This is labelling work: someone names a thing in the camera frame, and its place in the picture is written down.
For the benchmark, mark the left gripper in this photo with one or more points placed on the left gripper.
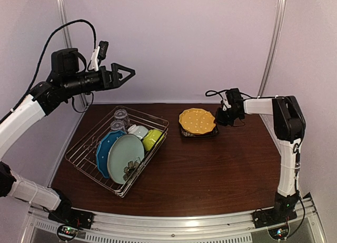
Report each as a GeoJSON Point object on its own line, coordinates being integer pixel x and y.
{"type": "Point", "coordinates": [114, 76]}

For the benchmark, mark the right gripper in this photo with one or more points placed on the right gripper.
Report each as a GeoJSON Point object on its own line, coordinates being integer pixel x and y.
{"type": "Point", "coordinates": [220, 119]}

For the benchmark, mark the yellow dotted scalloped plate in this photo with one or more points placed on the yellow dotted scalloped plate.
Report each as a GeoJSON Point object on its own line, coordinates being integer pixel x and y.
{"type": "Point", "coordinates": [197, 121]}

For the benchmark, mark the black floral square plate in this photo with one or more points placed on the black floral square plate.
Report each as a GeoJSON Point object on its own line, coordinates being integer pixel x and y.
{"type": "Point", "coordinates": [186, 134]}

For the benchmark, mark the blue dotted scalloped plate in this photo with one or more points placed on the blue dotted scalloped plate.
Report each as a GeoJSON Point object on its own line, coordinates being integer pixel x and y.
{"type": "Point", "coordinates": [103, 150]}

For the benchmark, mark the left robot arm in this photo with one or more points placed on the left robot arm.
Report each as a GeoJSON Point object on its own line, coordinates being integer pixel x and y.
{"type": "Point", "coordinates": [65, 81]}

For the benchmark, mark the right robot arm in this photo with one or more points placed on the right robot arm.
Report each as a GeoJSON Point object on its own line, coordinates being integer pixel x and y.
{"type": "Point", "coordinates": [289, 128]}

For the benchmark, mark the clear glass cup far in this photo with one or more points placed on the clear glass cup far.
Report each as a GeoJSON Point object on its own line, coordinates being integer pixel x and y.
{"type": "Point", "coordinates": [122, 115]}

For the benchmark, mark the clear glass cup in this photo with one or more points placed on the clear glass cup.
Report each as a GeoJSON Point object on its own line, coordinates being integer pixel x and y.
{"type": "Point", "coordinates": [117, 125]}
{"type": "Point", "coordinates": [122, 115]}

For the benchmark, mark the clear glass cup near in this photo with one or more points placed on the clear glass cup near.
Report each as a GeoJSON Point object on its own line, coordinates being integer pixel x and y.
{"type": "Point", "coordinates": [117, 125]}

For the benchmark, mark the pale striped bowl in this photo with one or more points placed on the pale striped bowl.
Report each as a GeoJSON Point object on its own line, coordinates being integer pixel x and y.
{"type": "Point", "coordinates": [138, 130]}

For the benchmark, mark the lime green bowl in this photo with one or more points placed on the lime green bowl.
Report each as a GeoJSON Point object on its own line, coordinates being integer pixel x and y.
{"type": "Point", "coordinates": [151, 138]}

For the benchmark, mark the light teal floral plate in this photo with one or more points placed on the light teal floral plate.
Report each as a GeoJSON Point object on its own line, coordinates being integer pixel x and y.
{"type": "Point", "coordinates": [126, 152]}

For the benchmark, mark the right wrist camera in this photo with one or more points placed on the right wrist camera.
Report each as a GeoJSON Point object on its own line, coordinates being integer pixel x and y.
{"type": "Point", "coordinates": [225, 103]}

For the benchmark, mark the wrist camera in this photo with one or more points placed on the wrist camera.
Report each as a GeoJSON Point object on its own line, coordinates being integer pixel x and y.
{"type": "Point", "coordinates": [98, 55]}
{"type": "Point", "coordinates": [225, 103]}

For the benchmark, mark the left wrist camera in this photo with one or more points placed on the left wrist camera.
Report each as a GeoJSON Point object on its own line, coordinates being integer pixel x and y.
{"type": "Point", "coordinates": [98, 55]}

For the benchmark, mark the right aluminium frame post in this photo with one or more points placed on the right aluminium frame post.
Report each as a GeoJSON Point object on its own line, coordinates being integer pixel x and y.
{"type": "Point", "coordinates": [278, 24]}

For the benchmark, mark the aluminium frame post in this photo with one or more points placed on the aluminium frame post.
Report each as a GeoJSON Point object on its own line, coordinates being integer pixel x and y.
{"type": "Point", "coordinates": [67, 38]}
{"type": "Point", "coordinates": [278, 24]}

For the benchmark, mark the left aluminium frame post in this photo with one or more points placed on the left aluminium frame post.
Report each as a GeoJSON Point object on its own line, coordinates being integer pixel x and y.
{"type": "Point", "coordinates": [67, 38]}

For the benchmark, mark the wire dish rack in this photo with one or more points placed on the wire dish rack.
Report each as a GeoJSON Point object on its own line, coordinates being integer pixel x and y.
{"type": "Point", "coordinates": [82, 155]}

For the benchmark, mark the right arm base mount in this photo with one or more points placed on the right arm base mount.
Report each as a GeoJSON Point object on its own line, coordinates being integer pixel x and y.
{"type": "Point", "coordinates": [268, 217]}

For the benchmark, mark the aluminium front rail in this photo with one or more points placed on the aluminium front rail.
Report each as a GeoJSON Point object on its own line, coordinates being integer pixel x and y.
{"type": "Point", "coordinates": [232, 227]}

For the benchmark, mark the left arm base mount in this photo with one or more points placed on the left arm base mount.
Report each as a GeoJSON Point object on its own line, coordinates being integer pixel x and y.
{"type": "Point", "coordinates": [78, 219]}

